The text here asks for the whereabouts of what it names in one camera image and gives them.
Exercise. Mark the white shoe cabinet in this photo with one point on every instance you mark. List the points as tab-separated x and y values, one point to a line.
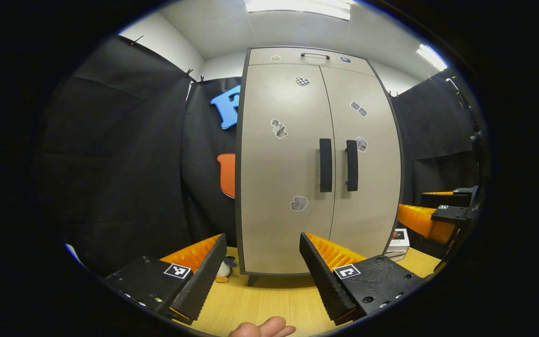
260	56

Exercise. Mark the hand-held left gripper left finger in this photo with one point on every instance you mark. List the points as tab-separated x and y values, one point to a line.
201	281

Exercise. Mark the ceiling light panel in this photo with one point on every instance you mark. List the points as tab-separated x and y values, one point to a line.
432	57
297	8

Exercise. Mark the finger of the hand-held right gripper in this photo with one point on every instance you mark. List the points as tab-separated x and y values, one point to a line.
456	214
461	194

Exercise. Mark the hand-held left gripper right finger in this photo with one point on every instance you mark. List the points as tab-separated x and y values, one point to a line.
323	276

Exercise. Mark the thin book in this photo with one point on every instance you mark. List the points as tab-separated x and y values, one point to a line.
396	256

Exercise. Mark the white printed box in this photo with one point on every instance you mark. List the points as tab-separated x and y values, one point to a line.
399	239

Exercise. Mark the plush penguin toy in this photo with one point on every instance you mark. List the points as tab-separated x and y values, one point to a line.
225	270

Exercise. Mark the white shoe cabinet door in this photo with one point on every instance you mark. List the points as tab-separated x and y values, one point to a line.
279	187
372	187

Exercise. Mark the white cabinet drawer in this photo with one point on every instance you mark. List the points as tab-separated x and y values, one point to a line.
260	56

